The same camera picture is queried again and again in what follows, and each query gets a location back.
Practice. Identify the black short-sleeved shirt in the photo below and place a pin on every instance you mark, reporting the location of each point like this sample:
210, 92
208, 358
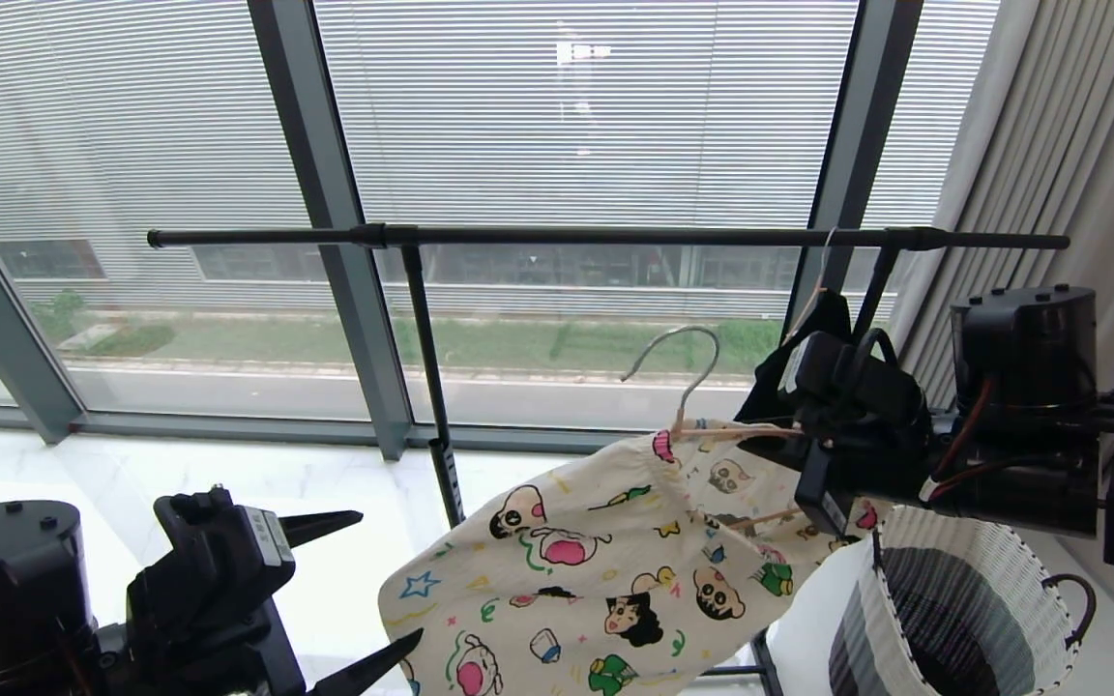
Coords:
833, 314

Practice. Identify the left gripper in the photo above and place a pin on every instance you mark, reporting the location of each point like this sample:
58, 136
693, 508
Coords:
228, 657

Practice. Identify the black clothes rack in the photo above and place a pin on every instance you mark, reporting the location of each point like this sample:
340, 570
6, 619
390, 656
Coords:
567, 236

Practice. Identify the white laundry basket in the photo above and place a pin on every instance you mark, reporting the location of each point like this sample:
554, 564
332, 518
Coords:
992, 570

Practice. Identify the beige curtain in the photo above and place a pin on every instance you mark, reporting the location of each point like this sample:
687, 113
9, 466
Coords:
1079, 126

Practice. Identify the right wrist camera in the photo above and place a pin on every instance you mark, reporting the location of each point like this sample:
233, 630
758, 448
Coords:
857, 387

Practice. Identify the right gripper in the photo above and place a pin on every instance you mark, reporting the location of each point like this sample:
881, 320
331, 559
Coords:
886, 469

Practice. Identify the pink clothes hanger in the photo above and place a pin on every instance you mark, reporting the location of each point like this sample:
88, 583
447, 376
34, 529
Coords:
688, 398
825, 261

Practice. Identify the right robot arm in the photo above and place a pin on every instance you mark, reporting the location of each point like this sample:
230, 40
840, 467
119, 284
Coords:
1021, 338

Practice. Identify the cream printed garment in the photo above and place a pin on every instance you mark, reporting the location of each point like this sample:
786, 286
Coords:
596, 580

